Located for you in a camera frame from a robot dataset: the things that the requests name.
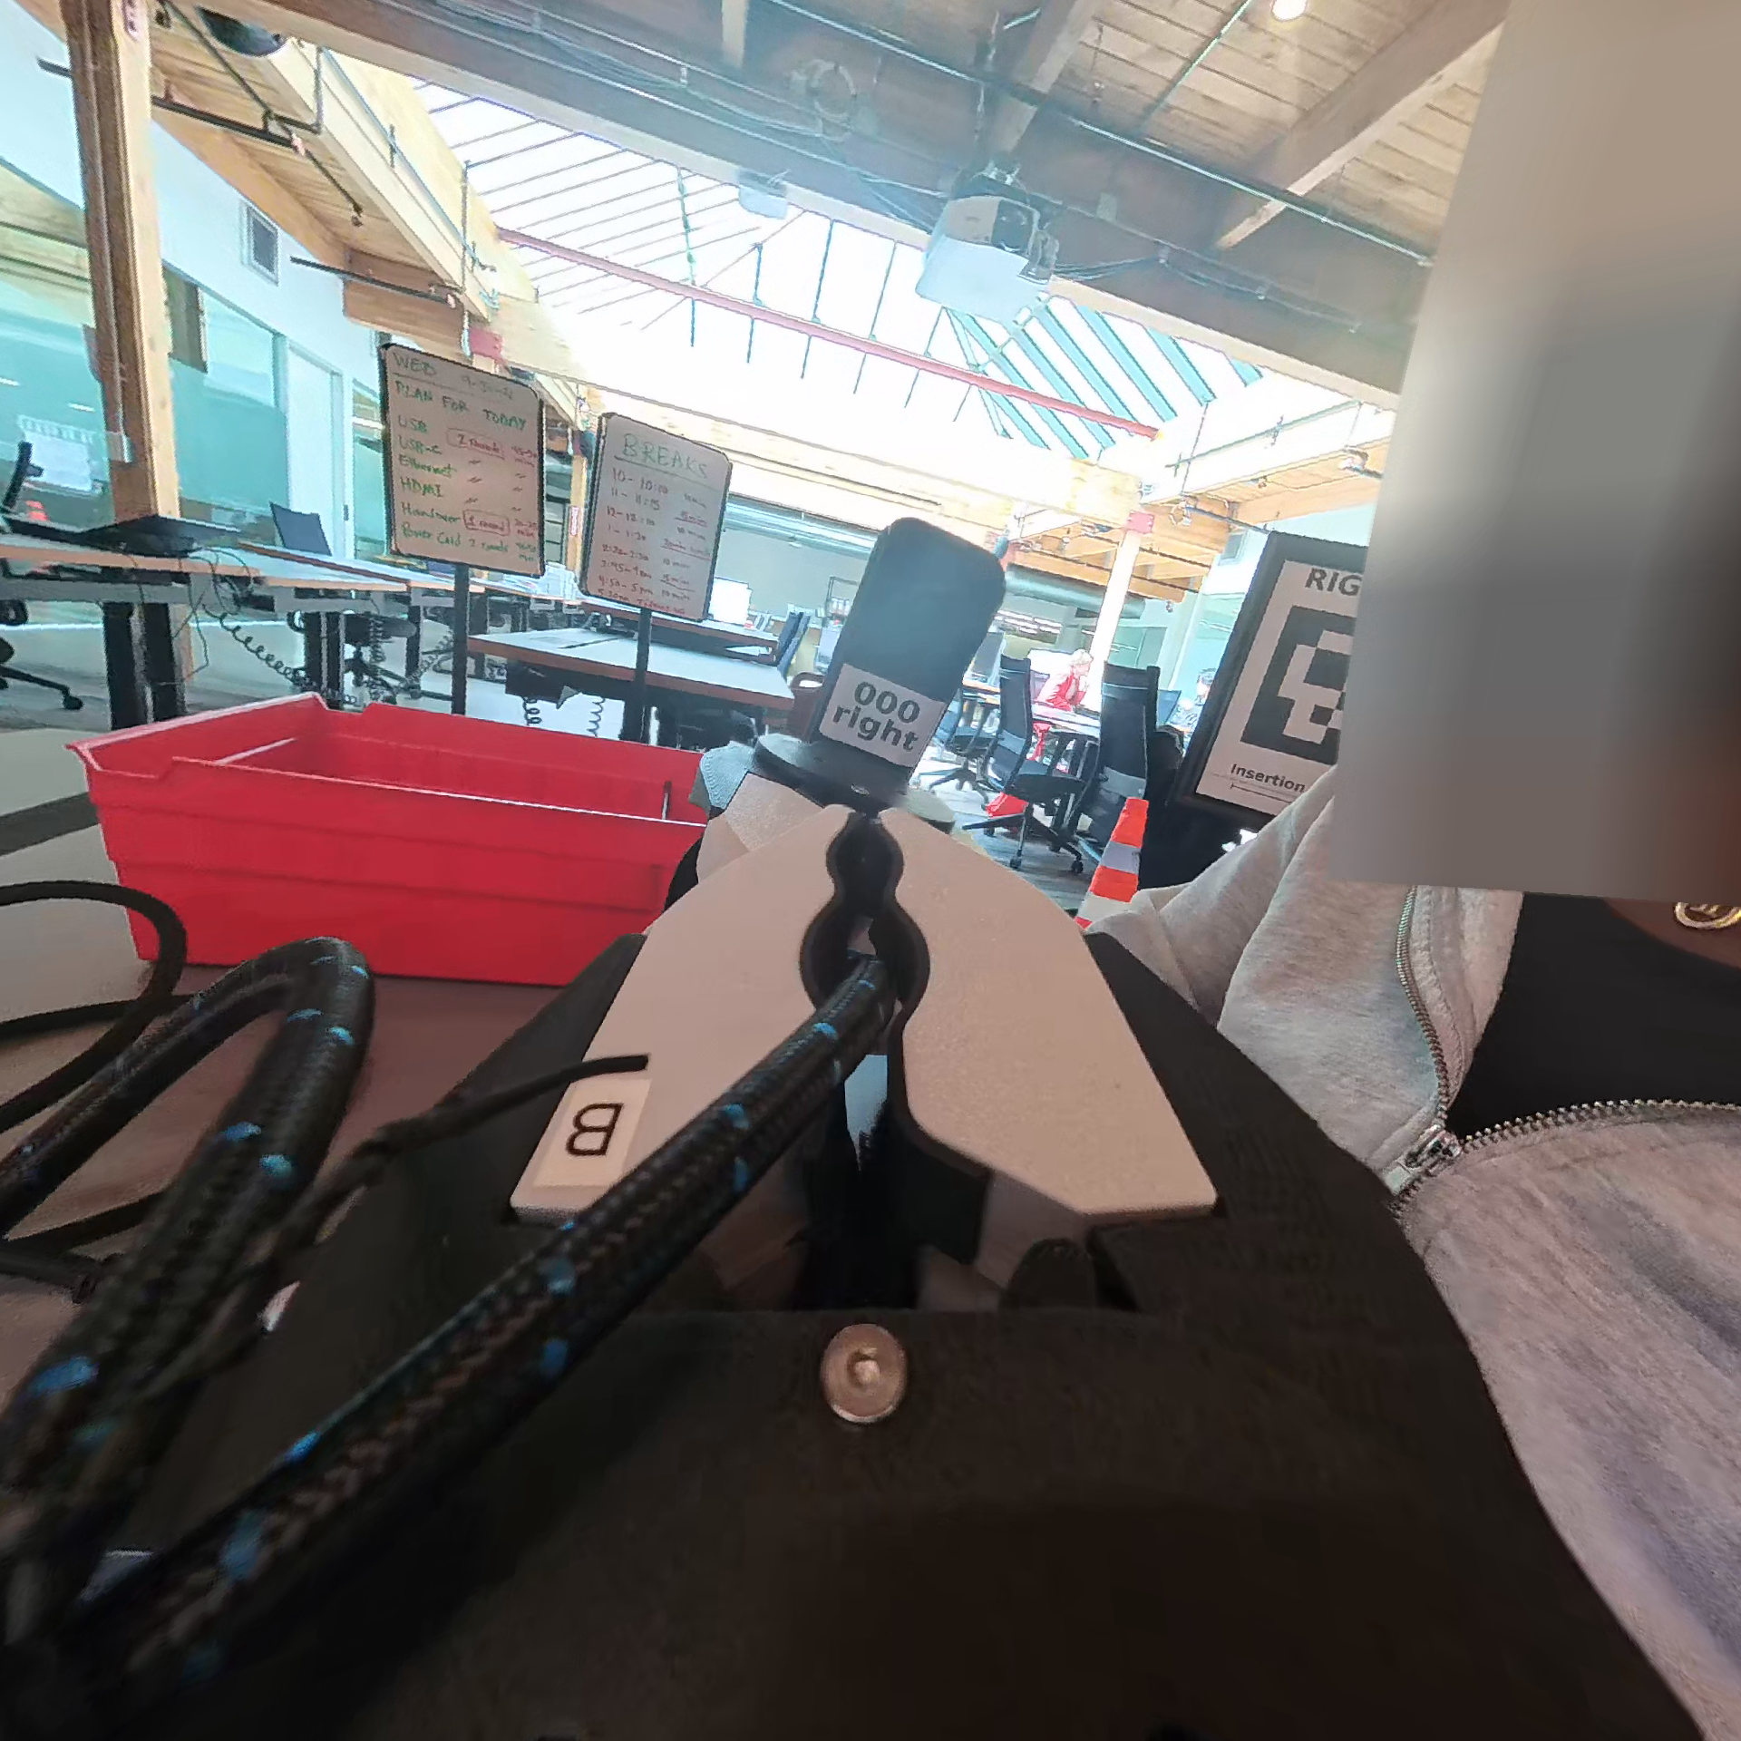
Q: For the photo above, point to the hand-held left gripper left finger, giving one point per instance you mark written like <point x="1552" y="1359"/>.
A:
<point x="705" y="955"/>

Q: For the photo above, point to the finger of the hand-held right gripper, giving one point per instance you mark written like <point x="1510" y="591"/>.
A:
<point x="746" y="815"/>
<point x="917" y="811"/>

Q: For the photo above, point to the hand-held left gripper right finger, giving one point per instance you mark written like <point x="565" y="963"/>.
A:
<point x="1034" y="1064"/>

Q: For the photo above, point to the red plastic bin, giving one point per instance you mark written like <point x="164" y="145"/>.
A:
<point x="409" y="872"/>

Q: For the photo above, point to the black office chair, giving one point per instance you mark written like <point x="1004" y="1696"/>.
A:
<point x="1072" y="761"/>

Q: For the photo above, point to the orange traffic cone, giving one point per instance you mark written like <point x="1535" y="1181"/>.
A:
<point x="1117" y="864"/>

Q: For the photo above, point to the wooden office desk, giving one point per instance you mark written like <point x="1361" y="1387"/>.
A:
<point x="613" y="651"/>
<point x="164" y="551"/>

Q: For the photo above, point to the handwritten whiteboard on stand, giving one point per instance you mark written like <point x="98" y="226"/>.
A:
<point x="653" y="526"/>
<point x="461" y="463"/>

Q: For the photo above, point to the white ceiling projector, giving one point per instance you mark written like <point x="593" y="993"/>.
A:
<point x="971" y="261"/>

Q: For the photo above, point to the black framed marker sign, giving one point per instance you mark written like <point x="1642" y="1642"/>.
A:
<point x="1274" y="651"/>

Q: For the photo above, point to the person's black shirt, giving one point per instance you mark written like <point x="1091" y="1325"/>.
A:
<point x="1563" y="1010"/>

